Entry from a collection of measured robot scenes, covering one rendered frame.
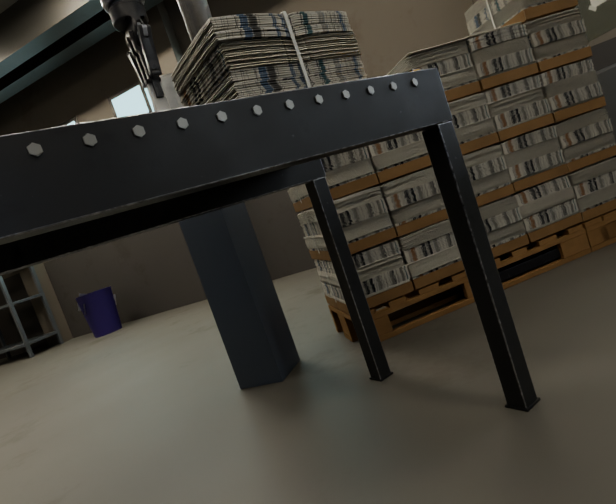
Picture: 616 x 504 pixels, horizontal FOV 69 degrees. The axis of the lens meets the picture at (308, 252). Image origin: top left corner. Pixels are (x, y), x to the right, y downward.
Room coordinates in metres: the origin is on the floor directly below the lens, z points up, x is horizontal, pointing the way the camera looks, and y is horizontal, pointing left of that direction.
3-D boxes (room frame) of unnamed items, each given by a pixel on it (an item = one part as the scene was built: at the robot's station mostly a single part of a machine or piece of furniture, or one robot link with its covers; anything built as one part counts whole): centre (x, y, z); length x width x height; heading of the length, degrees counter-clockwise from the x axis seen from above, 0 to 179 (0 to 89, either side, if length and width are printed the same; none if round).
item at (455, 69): (2.08, -0.75, 0.95); 0.38 x 0.29 x 0.23; 11
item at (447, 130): (1.00, -0.36, 0.34); 0.06 x 0.06 x 0.68; 32
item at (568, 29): (2.18, -1.32, 0.65); 0.39 x 0.30 x 1.29; 12
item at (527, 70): (2.12, -1.03, 0.86); 0.38 x 0.29 x 0.04; 11
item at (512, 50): (2.12, -1.03, 0.95); 0.38 x 0.29 x 0.23; 11
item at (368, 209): (2.03, -0.61, 0.42); 1.17 x 0.39 x 0.83; 102
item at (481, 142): (2.03, -0.61, 0.40); 1.16 x 0.38 x 0.51; 102
